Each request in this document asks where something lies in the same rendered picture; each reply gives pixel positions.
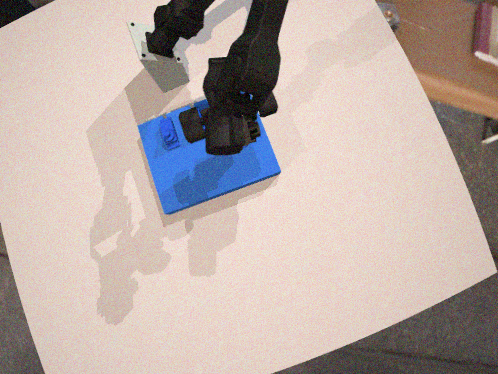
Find blue flat plate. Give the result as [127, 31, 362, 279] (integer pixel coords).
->
[138, 105, 281, 215]

